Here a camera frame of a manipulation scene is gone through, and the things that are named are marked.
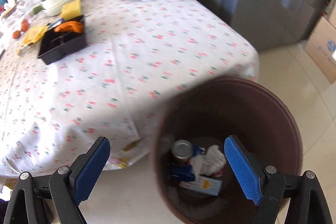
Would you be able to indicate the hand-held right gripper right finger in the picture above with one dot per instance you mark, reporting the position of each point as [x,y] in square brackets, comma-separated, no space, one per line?
[241,169]

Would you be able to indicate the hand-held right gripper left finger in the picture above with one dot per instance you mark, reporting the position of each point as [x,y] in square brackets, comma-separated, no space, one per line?
[90,169]

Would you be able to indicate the drink carton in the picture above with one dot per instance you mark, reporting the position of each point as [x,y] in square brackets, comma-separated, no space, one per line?
[203,184]

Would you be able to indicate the white paper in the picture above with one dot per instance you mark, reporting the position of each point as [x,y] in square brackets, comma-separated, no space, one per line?
[214,161]

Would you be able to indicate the blue snack wrapper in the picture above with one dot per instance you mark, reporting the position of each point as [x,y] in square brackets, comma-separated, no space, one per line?
[195,161]

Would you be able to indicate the red drink can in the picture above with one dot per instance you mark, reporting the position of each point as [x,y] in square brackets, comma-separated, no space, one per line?
[182,150]

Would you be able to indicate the floral tablecloth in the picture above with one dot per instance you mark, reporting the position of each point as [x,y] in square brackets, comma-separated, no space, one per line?
[131,61]

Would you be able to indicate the green fruit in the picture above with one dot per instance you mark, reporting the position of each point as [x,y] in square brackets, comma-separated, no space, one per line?
[36,9]

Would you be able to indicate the brown plastic bin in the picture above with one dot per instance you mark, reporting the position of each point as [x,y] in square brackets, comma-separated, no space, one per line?
[236,113]

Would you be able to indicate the orange peel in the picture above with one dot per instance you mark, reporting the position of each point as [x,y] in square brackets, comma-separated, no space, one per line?
[69,26]

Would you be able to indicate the black plastic tray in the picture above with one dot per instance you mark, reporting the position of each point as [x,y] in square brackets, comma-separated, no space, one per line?
[61,44]

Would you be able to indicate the yellow sponge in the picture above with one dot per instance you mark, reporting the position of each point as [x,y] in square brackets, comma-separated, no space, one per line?
[71,8]

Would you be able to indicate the grey refrigerator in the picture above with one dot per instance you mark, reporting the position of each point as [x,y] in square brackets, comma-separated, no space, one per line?
[275,3]

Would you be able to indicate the yellow wrapper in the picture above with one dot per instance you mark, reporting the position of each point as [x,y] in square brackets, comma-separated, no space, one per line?
[34,35]

